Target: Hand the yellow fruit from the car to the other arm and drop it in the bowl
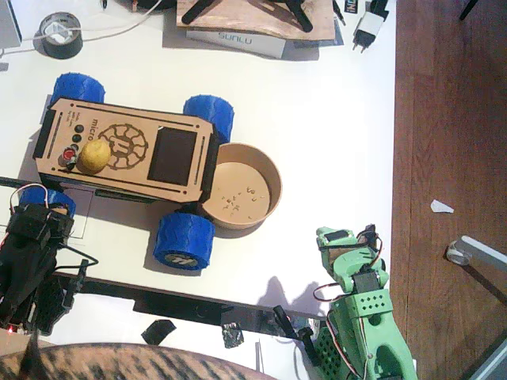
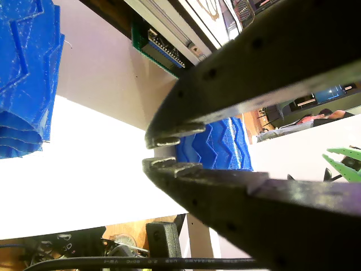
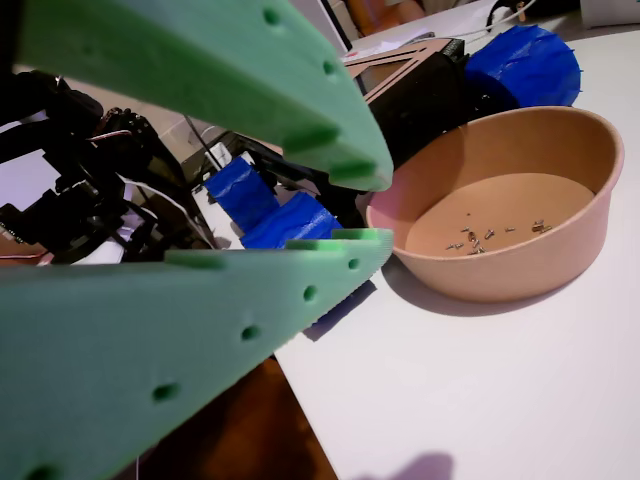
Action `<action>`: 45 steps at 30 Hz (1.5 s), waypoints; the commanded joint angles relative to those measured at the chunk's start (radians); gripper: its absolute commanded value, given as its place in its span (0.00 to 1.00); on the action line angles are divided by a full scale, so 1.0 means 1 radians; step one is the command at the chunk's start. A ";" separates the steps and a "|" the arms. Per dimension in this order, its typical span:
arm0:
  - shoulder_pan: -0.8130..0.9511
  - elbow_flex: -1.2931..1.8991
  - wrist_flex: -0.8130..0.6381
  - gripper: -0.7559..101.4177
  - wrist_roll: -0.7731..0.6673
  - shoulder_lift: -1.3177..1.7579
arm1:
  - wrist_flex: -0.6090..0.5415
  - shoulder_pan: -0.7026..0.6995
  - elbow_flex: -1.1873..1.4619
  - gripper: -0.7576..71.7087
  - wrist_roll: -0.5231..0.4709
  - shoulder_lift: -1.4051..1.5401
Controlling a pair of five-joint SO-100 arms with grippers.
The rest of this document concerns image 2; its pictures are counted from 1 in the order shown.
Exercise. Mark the person in red shirt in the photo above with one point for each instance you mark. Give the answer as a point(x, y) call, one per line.
point(327, 114)

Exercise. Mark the blue rover wheel with logo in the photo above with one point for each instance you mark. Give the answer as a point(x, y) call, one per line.
point(222, 149)

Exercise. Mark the blue ridged rover wheel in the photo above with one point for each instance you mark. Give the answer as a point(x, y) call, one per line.
point(25, 84)

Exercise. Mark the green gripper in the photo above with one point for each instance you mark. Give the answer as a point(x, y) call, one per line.
point(354, 152)

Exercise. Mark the wooden rover body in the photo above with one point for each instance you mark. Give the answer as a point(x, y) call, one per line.
point(107, 70)

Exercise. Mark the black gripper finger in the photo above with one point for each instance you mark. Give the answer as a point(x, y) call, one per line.
point(253, 70)
point(253, 214)

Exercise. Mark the blue computer monitor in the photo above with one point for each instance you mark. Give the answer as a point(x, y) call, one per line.
point(328, 94)

